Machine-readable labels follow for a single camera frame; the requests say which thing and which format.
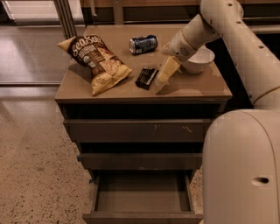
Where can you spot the metal railing frame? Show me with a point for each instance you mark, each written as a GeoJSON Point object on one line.
{"type": "Point", "coordinates": [262, 16]}

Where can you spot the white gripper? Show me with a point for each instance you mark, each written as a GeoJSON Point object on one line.
{"type": "Point", "coordinates": [178, 47]}

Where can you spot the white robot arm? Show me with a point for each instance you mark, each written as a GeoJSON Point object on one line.
{"type": "Point", "coordinates": [241, 151]}

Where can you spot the grey top drawer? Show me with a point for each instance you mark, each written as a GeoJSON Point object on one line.
{"type": "Point", "coordinates": [137, 131]}

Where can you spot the white ceramic bowl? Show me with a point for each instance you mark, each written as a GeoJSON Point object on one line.
{"type": "Point", "coordinates": [199, 61]}

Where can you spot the grey middle drawer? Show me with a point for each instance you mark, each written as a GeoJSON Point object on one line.
{"type": "Point", "coordinates": [141, 161]}

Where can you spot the black rxbar chocolate bar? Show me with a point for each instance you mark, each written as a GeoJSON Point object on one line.
{"type": "Point", "coordinates": [146, 77]}

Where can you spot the brown sea salt chips bag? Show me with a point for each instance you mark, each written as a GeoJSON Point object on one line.
{"type": "Point", "coordinates": [106, 68]}

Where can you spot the grey open bottom drawer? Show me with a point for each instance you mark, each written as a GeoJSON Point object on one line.
{"type": "Point", "coordinates": [142, 197]}

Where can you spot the grey drawer cabinet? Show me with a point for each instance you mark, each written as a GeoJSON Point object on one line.
{"type": "Point", "coordinates": [185, 96]}

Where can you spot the blue soda can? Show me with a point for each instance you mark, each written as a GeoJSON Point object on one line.
{"type": "Point", "coordinates": [144, 44]}

